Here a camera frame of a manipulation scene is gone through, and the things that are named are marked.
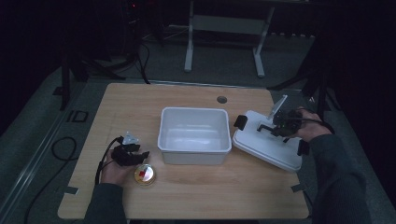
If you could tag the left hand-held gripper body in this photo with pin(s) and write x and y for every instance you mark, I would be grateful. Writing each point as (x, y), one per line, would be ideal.
(123, 155)

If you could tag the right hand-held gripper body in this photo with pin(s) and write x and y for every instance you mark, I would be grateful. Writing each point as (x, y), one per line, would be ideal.
(288, 123)

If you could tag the round yellow tin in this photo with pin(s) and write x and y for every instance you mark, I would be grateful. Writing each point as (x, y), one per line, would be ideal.
(144, 174)

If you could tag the white lid with black latches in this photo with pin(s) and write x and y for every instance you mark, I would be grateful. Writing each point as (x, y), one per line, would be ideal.
(264, 149)

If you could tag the white plastic storage box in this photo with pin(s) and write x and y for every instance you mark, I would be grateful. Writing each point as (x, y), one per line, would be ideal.
(194, 137)

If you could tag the person's left hand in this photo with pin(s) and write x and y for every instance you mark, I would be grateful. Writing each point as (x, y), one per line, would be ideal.
(115, 172)

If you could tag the person's right hand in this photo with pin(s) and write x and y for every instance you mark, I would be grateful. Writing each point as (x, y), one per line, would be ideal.
(311, 127)

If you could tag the black tripod stand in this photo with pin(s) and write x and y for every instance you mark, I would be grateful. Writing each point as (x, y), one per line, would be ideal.
(320, 90)
(66, 81)

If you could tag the grey tape piece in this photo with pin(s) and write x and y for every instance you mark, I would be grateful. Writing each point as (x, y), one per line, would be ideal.
(298, 188)

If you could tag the grey table grommet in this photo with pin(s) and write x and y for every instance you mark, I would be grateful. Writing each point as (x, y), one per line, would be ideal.
(221, 100)

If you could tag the white metal stand frame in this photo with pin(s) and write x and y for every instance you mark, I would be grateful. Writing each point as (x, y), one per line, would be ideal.
(229, 25)

